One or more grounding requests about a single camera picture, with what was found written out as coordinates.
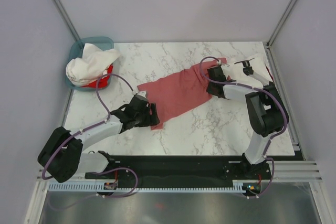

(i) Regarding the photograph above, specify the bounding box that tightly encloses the salmon pink t-shirt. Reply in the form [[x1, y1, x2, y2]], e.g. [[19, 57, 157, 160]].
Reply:
[[137, 60, 217, 130]]

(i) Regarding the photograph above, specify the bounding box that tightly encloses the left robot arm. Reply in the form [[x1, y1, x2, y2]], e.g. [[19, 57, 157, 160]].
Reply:
[[37, 94, 160, 183]]

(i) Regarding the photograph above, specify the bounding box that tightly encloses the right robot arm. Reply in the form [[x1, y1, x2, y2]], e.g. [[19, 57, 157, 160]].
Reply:
[[207, 65, 289, 179]]

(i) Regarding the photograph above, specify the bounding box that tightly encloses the folded white printed t-shirt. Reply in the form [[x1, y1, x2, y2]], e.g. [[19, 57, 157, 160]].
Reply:
[[222, 53, 273, 88]]

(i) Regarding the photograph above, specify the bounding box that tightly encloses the crumpled red t-shirt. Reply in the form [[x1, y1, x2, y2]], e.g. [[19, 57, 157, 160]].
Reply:
[[85, 64, 113, 89]]

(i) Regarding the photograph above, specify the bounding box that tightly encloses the folded red t-shirt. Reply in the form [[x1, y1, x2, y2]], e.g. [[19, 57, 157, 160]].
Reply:
[[265, 66, 274, 83]]

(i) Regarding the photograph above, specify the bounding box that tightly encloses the crumpled white t-shirt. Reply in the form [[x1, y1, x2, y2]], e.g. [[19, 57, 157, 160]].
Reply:
[[66, 43, 121, 88]]

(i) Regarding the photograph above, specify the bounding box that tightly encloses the teal plastic basket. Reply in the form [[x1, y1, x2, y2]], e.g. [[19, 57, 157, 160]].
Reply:
[[65, 37, 120, 92]]

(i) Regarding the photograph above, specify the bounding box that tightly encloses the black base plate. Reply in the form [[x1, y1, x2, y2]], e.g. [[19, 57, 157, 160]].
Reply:
[[85, 155, 272, 187]]

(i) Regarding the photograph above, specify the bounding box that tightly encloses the white slotted cable duct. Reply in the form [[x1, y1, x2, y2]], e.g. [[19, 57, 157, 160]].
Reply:
[[48, 181, 261, 193]]

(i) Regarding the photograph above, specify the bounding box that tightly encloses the aluminium front rail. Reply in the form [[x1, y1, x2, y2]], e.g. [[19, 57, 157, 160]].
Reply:
[[36, 161, 323, 183]]

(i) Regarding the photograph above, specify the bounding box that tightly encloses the right aluminium frame post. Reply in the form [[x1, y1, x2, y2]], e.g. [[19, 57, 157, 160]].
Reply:
[[265, 0, 299, 48]]

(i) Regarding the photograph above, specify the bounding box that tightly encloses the aluminium frame post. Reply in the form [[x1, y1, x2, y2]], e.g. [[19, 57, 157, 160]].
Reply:
[[265, 0, 299, 48], [52, 0, 80, 41]]

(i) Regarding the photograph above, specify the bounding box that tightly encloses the left aluminium frame post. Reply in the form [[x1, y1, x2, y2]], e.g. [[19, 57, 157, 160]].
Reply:
[[52, 0, 80, 41]]

